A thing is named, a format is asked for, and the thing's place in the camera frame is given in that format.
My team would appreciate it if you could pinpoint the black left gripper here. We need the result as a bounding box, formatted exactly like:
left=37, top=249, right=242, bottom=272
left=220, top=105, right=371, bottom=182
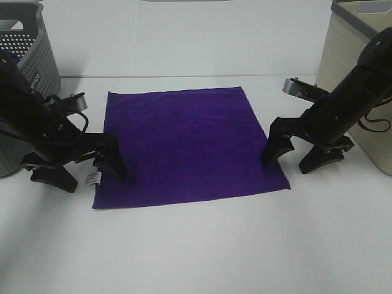
left=21, top=116, right=127, bottom=193

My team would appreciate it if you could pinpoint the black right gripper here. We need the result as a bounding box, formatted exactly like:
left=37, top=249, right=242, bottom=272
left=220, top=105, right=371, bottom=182
left=260, top=100, right=354, bottom=174

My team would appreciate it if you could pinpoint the purple towel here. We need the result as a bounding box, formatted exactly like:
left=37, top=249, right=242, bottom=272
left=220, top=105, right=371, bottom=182
left=92, top=87, right=290, bottom=209

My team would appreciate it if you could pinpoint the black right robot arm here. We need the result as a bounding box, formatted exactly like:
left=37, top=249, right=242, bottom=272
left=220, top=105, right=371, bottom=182
left=260, top=28, right=391, bottom=174

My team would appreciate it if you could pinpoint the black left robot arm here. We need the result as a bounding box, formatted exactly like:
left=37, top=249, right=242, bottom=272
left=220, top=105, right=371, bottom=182
left=1, top=50, right=127, bottom=193

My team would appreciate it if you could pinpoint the beige storage bin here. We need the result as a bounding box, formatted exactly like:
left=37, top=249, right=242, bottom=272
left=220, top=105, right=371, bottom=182
left=317, top=1, right=391, bottom=175

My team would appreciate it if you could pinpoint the grey perforated laundry basket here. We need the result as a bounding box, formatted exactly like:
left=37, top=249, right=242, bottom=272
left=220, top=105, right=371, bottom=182
left=1, top=2, right=68, bottom=183

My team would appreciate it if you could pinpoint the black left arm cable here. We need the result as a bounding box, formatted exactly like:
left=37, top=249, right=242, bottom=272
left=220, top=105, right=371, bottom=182
left=45, top=94, right=91, bottom=135

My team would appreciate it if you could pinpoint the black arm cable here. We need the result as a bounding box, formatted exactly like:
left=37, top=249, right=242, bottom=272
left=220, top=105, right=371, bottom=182
left=45, top=94, right=91, bottom=135
left=358, top=94, right=392, bottom=135

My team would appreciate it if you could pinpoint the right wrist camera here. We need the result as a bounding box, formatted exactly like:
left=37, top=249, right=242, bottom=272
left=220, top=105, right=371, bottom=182
left=282, top=78, right=328, bottom=103

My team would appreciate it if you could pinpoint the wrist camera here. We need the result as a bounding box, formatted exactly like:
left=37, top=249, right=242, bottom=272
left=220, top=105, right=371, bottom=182
left=45, top=92, right=87, bottom=115
left=282, top=78, right=328, bottom=103

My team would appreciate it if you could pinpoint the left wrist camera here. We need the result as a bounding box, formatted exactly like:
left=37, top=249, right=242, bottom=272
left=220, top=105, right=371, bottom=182
left=45, top=92, right=87, bottom=115

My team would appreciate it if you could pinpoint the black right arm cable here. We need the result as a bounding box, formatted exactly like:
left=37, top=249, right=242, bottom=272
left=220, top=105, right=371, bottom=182
left=358, top=94, right=392, bottom=135

